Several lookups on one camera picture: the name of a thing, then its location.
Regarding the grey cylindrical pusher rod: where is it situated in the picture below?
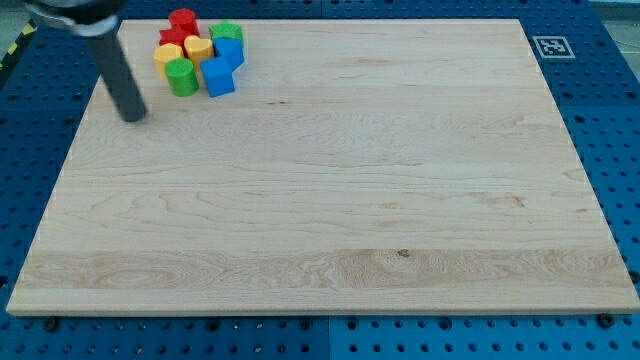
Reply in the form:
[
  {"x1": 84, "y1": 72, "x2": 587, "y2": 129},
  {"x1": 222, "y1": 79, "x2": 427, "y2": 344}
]
[{"x1": 86, "y1": 27, "x2": 147, "y2": 122}]

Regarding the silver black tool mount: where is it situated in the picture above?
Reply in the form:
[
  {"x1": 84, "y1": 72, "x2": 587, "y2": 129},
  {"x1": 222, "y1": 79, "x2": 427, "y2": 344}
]
[{"x1": 23, "y1": 0, "x2": 127, "y2": 37}]

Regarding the red star block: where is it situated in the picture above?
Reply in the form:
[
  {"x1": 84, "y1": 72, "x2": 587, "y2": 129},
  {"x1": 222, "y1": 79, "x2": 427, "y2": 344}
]
[{"x1": 158, "y1": 27, "x2": 191, "y2": 49}]

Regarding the green star block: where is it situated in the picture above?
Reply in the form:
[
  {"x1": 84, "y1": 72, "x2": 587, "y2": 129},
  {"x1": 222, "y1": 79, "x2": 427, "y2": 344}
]
[{"x1": 208, "y1": 20, "x2": 244, "y2": 44}]

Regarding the yellow hexagon block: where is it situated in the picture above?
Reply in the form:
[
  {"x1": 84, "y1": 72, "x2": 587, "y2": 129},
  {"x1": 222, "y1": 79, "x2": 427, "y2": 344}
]
[{"x1": 153, "y1": 43, "x2": 184, "y2": 79}]

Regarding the red cylinder block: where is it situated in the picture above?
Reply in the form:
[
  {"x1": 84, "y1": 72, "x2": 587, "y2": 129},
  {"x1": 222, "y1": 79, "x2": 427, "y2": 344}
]
[{"x1": 168, "y1": 8, "x2": 200, "y2": 36}]

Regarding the green cylinder block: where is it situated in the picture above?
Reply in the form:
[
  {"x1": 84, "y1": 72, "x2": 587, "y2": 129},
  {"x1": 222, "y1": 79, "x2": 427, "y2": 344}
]
[{"x1": 165, "y1": 58, "x2": 199, "y2": 97}]

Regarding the yellow heart block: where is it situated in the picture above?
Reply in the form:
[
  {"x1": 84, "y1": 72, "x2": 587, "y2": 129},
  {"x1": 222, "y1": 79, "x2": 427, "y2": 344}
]
[{"x1": 183, "y1": 35, "x2": 215, "y2": 72}]

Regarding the blue cube block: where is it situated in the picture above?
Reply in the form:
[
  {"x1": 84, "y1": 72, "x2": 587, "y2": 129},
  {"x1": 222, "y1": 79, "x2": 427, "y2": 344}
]
[{"x1": 200, "y1": 57, "x2": 235, "y2": 97}]

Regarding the blue pentagon block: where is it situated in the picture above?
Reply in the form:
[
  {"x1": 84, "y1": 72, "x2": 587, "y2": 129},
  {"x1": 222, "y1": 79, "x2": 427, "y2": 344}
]
[{"x1": 213, "y1": 38, "x2": 244, "y2": 71}]

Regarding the wooden board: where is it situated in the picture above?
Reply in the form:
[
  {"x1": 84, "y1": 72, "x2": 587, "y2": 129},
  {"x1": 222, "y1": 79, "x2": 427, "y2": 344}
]
[{"x1": 7, "y1": 19, "x2": 639, "y2": 317}]

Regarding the white fiducial marker tag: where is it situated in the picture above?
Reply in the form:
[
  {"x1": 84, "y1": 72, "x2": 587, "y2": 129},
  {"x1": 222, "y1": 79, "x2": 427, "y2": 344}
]
[{"x1": 533, "y1": 35, "x2": 575, "y2": 59}]

